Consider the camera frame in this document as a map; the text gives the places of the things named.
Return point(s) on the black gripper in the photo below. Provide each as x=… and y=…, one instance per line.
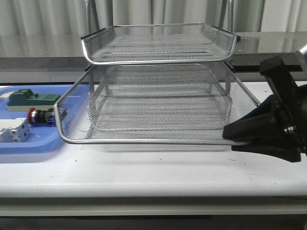
x=289, y=103

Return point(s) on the red emergency push button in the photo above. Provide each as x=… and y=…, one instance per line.
x=35, y=116

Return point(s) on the blue plastic tray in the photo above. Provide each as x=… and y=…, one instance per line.
x=42, y=137

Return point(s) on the white circuit breaker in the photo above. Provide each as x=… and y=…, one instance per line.
x=14, y=130

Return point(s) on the grey stone counter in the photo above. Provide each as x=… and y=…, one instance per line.
x=65, y=51

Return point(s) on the silver rack frame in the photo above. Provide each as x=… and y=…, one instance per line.
x=92, y=79

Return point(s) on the green knife switch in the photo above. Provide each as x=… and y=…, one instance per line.
x=24, y=99

